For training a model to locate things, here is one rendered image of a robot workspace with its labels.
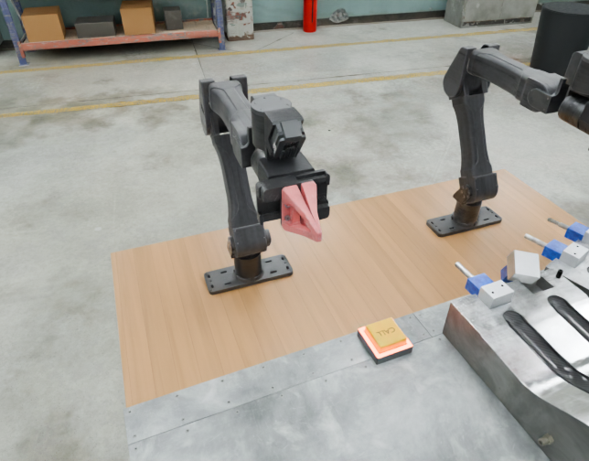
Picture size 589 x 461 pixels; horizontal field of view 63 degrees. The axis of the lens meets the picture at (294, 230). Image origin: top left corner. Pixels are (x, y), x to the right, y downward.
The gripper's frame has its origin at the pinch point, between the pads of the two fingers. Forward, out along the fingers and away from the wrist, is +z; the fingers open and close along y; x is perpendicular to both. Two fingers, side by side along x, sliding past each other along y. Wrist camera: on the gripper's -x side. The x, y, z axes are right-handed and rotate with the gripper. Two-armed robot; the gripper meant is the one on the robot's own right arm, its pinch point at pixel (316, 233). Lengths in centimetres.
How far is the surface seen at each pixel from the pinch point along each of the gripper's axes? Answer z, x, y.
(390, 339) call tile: -6.2, 36.1, 19.4
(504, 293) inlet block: -3.3, 28.1, 40.9
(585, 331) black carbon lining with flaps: 7, 32, 52
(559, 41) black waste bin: -267, 86, 334
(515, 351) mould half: 6.9, 31.1, 35.9
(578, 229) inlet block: -18, 33, 77
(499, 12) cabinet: -451, 114, 431
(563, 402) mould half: 18.4, 28.8, 34.5
